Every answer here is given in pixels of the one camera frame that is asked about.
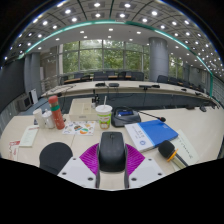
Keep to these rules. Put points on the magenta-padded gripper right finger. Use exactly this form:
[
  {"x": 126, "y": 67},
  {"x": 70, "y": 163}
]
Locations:
[{"x": 146, "y": 171}]

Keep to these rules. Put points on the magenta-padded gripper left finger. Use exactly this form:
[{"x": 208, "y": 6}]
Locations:
[{"x": 78, "y": 171}]

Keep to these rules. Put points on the black computer mouse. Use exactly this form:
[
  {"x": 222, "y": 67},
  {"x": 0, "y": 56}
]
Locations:
[{"x": 111, "y": 151}]

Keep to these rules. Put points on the black mouse pad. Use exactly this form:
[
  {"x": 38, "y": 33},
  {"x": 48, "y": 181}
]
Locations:
[{"x": 55, "y": 156}]

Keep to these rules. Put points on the blue and white book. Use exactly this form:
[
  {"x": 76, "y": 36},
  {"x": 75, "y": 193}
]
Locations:
[{"x": 155, "y": 133}]

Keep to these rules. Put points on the colourful sticker sheet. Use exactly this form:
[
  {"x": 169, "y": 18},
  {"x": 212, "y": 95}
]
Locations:
[{"x": 79, "y": 128}]

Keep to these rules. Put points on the pale green booklet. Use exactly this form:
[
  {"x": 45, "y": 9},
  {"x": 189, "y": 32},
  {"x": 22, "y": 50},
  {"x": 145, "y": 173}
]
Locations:
[{"x": 188, "y": 146}]

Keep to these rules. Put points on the black desk microphone unit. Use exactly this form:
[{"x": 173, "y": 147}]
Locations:
[{"x": 126, "y": 118}]

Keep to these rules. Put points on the white lidded mug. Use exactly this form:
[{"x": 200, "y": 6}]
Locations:
[{"x": 49, "y": 120}]

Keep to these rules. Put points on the white cardboard box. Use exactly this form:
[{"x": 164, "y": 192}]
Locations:
[{"x": 81, "y": 111}]

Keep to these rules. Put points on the green printed cup with straw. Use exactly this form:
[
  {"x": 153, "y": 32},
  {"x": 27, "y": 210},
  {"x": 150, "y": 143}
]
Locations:
[{"x": 104, "y": 117}]

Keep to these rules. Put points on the red bottle with green band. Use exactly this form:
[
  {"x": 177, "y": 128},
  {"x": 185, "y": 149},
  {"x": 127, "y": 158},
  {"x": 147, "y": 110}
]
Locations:
[{"x": 57, "y": 115}]

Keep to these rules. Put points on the pale green paper sheet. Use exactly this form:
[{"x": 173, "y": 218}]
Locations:
[{"x": 29, "y": 135}]

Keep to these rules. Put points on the white paper cup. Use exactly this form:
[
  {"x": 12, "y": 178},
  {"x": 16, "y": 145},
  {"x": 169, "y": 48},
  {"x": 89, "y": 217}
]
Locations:
[{"x": 39, "y": 118}]

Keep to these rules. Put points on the long curved conference table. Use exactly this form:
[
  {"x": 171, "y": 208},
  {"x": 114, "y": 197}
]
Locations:
[{"x": 133, "y": 89}]

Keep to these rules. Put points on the row of black chairs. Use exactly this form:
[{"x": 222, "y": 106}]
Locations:
[{"x": 136, "y": 76}]

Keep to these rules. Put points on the ceiling lights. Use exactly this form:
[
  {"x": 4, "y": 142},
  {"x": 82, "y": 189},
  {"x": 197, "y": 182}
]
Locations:
[{"x": 96, "y": 5}]

